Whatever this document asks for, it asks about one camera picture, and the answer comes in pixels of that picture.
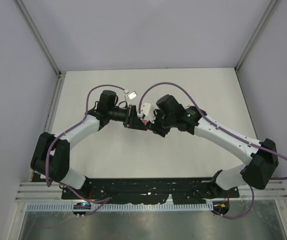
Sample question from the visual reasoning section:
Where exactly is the aluminium frame rail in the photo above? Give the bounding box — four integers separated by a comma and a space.
15, 180, 287, 202

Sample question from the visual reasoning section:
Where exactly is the right aluminium corner post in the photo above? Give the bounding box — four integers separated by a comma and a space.
234, 0, 281, 72

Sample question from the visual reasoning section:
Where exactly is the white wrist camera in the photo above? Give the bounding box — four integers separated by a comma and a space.
124, 91, 137, 105
137, 102, 156, 124

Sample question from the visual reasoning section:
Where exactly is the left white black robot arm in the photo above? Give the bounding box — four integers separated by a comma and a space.
30, 90, 147, 199

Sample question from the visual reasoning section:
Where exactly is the left aluminium corner post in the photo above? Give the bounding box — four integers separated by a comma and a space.
14, 0, 62, 77

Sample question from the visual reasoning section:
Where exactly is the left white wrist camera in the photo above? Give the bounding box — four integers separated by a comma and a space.
124, 91, 137, 105

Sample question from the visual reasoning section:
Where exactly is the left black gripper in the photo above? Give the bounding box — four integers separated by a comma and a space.
108, 104, 147, 131

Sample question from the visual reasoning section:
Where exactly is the white slotted cable duct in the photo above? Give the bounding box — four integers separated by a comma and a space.
26, 201, 214, 213

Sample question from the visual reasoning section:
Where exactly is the aluminium corner post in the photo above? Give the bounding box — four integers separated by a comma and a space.
14, 0, 62, 77
234, 0, 281, 72

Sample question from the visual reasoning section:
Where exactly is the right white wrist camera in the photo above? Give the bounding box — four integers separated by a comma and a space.
137, 102, 156, 124

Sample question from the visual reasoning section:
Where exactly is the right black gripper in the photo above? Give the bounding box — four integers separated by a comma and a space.
145, 107, 175, 138

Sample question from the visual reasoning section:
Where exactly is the pink weekly pill organizer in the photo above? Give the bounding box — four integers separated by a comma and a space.
141, 119, 149, 127

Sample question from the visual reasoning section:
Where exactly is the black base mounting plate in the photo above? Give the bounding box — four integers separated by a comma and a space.
75, 177, 240, 205

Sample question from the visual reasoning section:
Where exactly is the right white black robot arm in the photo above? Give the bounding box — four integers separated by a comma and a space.
139, 94, 279, 197

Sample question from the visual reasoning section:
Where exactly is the left side aluminium rail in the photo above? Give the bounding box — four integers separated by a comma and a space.
29, 72, 65, 181

